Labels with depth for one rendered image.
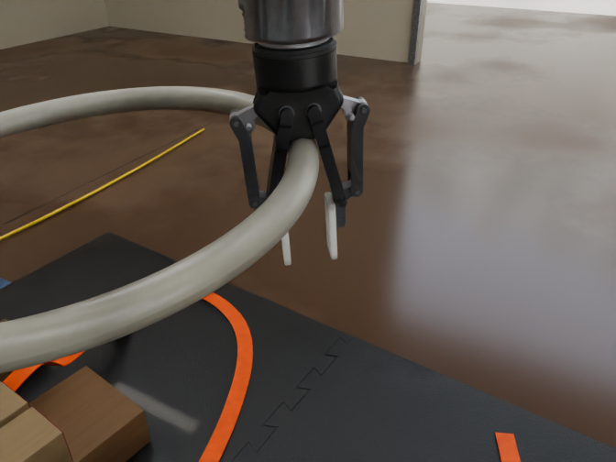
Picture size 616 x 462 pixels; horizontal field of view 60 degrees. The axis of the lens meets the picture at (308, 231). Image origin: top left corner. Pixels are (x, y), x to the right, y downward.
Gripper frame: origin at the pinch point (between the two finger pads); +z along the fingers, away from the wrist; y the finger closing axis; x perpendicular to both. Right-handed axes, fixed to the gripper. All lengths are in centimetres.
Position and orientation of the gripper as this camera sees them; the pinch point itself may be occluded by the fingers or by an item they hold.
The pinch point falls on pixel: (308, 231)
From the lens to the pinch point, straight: 57.7
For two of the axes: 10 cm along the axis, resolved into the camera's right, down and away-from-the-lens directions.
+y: -9.9, 1.2, -0.7
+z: 0.6, 8.4, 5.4
